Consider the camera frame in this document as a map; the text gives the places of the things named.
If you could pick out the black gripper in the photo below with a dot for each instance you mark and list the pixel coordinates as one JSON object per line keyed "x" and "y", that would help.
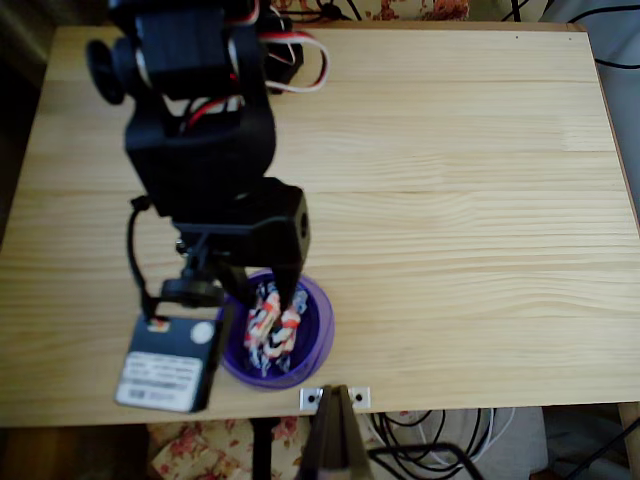
{"x": 272, "y": 240}

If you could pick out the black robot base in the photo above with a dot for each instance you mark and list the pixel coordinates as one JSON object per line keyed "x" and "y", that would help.
{"x": 287, "y": 62}

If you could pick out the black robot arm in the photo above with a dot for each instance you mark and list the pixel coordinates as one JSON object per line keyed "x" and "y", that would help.
{"x": 200, "y": 165}

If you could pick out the purple plastic bowl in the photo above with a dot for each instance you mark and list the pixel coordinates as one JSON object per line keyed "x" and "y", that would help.
{"x": 317, "y": 340}

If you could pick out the floral patterned cloth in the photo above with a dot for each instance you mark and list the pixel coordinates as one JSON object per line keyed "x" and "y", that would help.
{"x": 200, "y": 450}

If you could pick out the grey fabric cushion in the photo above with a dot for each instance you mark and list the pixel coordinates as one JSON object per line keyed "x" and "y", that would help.
{"x": 520, "y": 445}

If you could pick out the floral patterned fabric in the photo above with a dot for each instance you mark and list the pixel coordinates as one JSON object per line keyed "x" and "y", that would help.
{"x": 430, "y": 7}

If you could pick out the silver metal bracket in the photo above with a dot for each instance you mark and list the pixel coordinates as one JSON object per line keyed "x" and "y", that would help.
{"x": 360, "y": 398}

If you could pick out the black vertical post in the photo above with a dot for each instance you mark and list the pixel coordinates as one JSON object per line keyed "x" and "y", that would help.
{"x": 261, "y": 450}

